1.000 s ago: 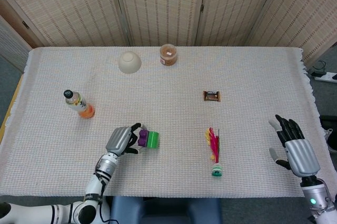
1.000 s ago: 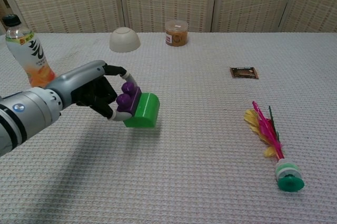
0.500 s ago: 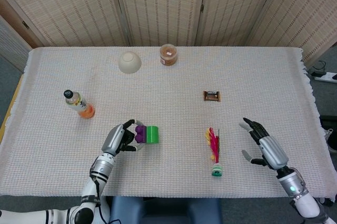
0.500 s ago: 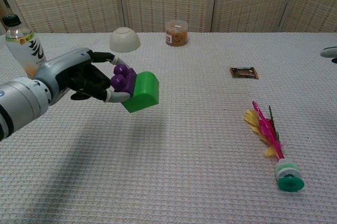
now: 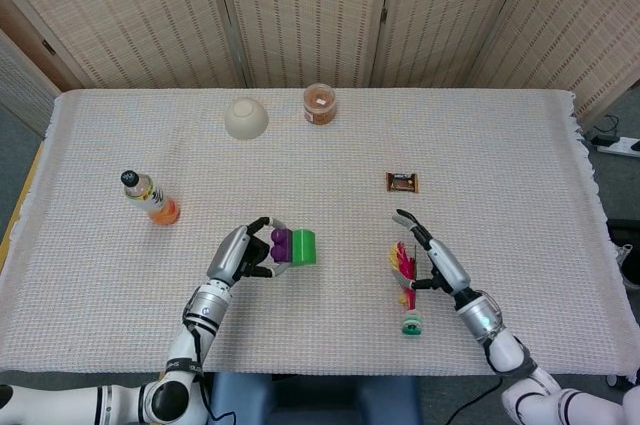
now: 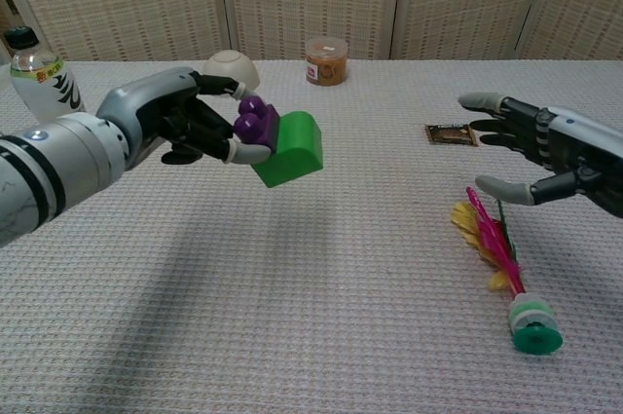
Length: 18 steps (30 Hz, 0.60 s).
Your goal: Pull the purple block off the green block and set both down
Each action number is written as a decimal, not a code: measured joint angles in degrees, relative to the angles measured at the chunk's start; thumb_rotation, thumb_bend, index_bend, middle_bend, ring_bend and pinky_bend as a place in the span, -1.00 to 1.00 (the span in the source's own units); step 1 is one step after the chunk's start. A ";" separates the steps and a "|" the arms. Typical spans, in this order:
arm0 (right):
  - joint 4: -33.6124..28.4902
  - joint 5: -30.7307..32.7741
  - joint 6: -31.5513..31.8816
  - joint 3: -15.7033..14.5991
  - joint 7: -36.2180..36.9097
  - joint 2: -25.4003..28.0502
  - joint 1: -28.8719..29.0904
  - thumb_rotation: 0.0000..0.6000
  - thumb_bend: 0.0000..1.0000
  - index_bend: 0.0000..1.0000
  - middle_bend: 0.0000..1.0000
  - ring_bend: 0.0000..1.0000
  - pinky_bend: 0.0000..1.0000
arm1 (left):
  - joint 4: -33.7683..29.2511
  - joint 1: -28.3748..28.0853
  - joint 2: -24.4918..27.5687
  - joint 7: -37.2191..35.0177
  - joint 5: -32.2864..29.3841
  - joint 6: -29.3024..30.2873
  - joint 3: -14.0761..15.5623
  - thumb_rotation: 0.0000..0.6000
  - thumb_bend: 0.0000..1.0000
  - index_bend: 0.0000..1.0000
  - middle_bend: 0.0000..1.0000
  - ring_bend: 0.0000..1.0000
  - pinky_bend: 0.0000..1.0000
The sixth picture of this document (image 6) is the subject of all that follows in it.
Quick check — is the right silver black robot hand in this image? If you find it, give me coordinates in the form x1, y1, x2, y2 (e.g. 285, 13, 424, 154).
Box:
458, 91, 623, 219

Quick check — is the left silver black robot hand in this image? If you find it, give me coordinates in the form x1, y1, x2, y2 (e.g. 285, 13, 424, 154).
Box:
95, 66, 274, 169

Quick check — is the purple toy block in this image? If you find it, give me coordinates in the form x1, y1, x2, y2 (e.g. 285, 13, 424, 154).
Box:
232, 95, 281, 151

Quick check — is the green toy block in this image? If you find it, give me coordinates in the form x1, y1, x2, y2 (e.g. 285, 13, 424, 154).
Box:
251, 110, 325, 190

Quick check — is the beige upturned bowl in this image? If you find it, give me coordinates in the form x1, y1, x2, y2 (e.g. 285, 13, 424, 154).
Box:
202, 49, 260, 93

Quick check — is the orange drink bottle black cap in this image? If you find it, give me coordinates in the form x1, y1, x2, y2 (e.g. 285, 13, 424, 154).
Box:
4, 26, 88, 126

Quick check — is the feather shuttlecock green base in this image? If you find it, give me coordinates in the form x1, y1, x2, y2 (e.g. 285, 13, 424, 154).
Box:
450, 186, 565, 359

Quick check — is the brown snack bar packet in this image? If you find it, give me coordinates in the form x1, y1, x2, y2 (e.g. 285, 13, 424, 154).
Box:
423, 122, 481, 147

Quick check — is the clear jar orange snack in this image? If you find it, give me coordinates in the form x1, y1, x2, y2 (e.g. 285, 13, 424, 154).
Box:
305, 36, 349, 88

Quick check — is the beige woven folding screen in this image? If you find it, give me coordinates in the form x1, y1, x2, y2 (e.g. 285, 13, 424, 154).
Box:
0, 0, 623, 63

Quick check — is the white woven tablecloth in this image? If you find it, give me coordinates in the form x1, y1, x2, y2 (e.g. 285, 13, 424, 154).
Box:
0, 58, 623, 414

